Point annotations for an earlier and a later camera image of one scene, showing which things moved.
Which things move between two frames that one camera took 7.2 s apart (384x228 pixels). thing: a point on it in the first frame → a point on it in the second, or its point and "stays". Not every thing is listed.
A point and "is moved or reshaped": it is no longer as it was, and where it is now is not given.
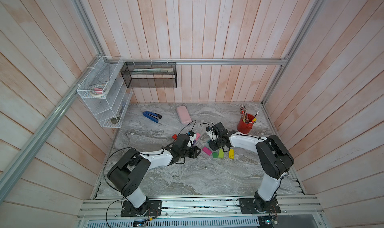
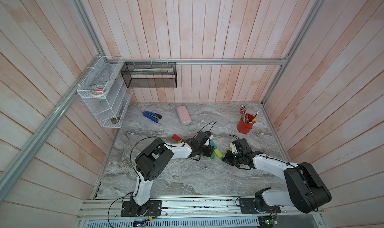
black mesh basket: [150, 75] stays
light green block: [221, 153] is moved or reshaped
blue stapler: [152, 116] stays
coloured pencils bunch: [244, 116] stays
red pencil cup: [244, 127] stays
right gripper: [211, 144] → [226, 158]
